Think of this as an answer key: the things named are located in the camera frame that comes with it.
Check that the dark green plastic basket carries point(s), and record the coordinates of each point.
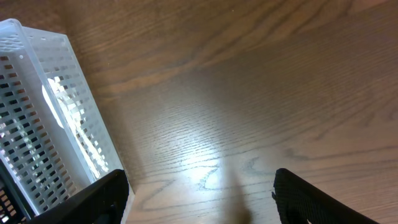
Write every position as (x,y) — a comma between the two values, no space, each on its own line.
(14,207)

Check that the clear plastic basket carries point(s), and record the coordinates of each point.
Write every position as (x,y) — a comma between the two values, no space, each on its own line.
(35,149)

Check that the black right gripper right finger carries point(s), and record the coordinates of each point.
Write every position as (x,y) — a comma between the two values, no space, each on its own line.
(300,202)

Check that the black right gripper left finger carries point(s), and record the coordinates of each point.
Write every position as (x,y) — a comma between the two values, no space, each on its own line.
(102,202)

